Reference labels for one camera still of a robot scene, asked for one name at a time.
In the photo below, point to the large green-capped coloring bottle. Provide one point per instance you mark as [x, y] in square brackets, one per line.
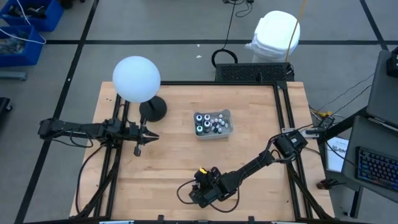
[199, 129]

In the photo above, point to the black backlit keyboard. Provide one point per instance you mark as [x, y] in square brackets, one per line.
[379, 168]

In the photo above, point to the large blue-capped coloring bottle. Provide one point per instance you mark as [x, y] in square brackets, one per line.
[199, 118]

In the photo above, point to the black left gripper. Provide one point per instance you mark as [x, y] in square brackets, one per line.
[138, 132]

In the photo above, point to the small brown black device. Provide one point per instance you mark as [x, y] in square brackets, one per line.
[323, 184]

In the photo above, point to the black desktop device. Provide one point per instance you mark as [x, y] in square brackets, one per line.
[393, 62]

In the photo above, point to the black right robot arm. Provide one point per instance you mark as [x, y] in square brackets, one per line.
[248, 169]

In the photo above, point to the white printed paper sheet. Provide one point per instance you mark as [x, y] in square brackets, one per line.
[334, 158]

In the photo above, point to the black aluminium table frame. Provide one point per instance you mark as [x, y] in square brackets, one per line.
[217, 83]

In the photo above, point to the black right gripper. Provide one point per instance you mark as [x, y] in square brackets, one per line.
[208, 186]

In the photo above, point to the grey metal bar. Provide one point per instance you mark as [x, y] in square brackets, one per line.
[12, 75]

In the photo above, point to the black perforated metal case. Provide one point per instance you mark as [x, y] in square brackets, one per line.
[248, 73]

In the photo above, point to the white plastic storage bin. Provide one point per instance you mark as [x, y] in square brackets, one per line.
[230, 132]

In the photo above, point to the grey computer desk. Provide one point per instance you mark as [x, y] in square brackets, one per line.
[357, 133]

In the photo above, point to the blue plastic storage bin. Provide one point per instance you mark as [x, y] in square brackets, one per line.
[31, 56]
[53, 18]

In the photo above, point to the white globe table lamp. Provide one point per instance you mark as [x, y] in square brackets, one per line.
[136, 79]

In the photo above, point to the grey desk panel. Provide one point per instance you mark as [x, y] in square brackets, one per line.
[384, 93]

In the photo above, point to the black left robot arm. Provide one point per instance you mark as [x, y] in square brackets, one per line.
[81, 129]

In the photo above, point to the white lidded trash bin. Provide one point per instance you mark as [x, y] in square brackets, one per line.
[273, 34]

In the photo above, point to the large black-capped coloring bottle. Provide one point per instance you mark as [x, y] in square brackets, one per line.
[207, 126]

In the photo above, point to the large purple-capped coloring bottle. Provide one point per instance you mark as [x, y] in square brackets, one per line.
[207, 117]

